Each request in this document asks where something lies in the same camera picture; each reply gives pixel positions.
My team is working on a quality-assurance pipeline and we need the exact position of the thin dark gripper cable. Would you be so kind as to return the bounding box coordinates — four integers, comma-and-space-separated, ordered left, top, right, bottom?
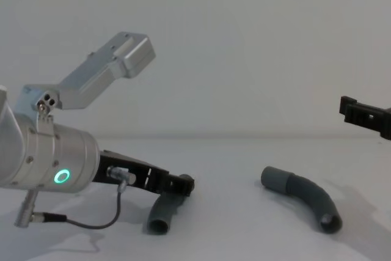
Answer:
32, 166, 137, 230

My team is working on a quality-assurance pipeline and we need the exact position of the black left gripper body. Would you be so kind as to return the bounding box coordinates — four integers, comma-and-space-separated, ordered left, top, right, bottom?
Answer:
92, 149, 170, 196

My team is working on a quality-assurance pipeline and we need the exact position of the short grey pipe elbow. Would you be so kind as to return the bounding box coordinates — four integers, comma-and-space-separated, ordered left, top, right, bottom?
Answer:
146, 175, 189, 236

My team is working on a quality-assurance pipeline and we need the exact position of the white table cloth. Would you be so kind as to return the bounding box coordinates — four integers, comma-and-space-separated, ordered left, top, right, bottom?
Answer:
0, 136, 391, 261

